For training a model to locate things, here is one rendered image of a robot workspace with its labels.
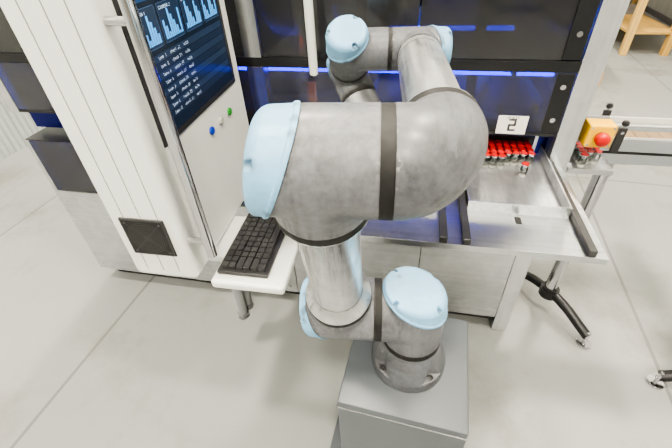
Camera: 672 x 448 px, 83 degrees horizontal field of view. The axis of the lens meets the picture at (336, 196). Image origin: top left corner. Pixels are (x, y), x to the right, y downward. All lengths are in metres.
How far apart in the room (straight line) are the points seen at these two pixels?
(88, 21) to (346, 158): 0.57
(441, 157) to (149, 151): 0.65
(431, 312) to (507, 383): 1.19
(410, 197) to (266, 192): 0.13
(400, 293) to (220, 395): 1.24
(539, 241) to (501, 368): 0.90
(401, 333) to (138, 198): 0.63
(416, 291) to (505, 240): 0.41
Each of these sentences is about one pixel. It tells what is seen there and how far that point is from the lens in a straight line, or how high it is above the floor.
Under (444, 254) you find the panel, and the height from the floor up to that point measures 0.45.
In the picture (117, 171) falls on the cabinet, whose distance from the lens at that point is 0.93.
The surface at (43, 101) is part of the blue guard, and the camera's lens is 1.85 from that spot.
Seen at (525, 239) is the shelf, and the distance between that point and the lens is 1.07.
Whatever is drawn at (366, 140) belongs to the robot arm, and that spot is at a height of 1.40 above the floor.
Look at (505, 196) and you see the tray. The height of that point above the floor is 0.88.
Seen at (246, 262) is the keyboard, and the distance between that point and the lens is 1.04.
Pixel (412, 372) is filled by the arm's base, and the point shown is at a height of 0.85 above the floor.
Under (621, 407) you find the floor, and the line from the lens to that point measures 1.98.
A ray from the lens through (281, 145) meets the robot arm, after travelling 0.34.
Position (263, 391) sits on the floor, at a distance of 1.77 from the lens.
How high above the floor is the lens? 1.56
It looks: 37 degrees down
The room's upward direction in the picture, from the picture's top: 3 degrees counter-clockwise
